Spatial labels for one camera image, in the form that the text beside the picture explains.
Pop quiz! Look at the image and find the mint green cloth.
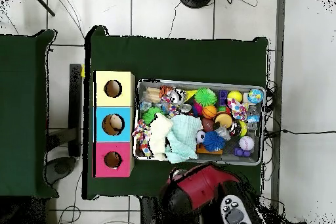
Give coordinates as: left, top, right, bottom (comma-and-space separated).
165, 114, 203, 164

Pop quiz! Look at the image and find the cream yellow cloth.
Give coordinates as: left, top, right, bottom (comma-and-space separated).
148, 113, 174, 161

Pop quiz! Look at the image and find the polka dot colourful cloth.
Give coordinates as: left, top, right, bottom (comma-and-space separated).
132, 120, 152, 156

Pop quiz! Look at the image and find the wooden box with three holes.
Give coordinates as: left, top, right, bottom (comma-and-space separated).
93, 70, 137, 179

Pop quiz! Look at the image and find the clear shallow mesh bin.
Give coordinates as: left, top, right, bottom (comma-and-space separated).
135, 80, 266, 166

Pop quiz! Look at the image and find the large green spiky ball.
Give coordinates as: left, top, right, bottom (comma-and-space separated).
142, 107, 165, 126

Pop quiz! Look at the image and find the small green spiky ball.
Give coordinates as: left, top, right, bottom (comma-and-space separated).
194, 87, 218, 107

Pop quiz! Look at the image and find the orange basketball toy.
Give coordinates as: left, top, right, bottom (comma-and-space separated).
202, 105, 217, 120

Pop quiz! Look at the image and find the blue spiky ball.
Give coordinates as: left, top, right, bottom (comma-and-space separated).
203, 130, 226, 153

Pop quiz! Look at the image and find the plain yellow ball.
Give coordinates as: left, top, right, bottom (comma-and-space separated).
228, 90, 243, 104

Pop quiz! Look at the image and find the white baseball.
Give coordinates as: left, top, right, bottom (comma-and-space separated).
238, 135, 255, 152

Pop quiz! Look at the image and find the blue globe ball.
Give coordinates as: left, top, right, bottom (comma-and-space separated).
247, 88, 264, 104

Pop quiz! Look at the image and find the side table with green cloth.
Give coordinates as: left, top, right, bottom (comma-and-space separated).
0, 29, 58, 198

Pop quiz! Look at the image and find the black rod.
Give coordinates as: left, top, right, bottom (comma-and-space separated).
27, 0, 56, 17

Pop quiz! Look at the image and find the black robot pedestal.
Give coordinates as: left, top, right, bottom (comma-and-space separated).
140, 197, 163, 224

